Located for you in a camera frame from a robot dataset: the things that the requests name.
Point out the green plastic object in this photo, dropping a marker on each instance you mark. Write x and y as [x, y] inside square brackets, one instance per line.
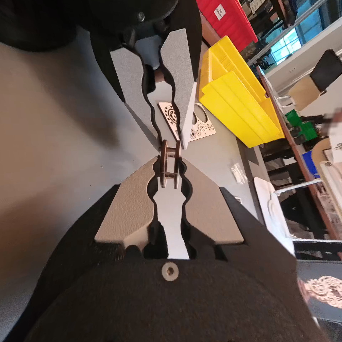
[299, 120]

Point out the wooden side table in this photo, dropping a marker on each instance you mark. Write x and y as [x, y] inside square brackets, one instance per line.
[302, 160]

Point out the wooden spool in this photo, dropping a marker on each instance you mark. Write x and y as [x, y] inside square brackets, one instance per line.
[163, 160]

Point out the person's left hand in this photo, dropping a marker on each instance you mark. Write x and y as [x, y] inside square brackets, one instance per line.
[159, 76]

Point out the laser-cut wooden sheet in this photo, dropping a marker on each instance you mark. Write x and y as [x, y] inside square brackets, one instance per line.
[208, 131]

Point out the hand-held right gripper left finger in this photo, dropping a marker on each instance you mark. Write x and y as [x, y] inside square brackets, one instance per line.
[128, 213]

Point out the white flat device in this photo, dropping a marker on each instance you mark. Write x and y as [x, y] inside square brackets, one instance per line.
[263, 195]

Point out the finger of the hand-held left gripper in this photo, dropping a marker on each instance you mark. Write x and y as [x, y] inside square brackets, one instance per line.
[181, 66]
[128, 74]

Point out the yellow plastic bin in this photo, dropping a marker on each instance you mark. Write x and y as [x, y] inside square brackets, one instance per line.
[240, 106]

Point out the clear plastic bag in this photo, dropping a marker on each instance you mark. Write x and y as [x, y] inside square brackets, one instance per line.
[238, 173]

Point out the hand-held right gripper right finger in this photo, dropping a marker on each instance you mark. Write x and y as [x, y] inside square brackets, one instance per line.
[211, 213]

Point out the red plastic tote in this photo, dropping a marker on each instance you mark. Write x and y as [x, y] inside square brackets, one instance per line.
[232, 24]

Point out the dark puzzle kit box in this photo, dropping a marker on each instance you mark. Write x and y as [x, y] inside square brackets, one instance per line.
[320, 267]

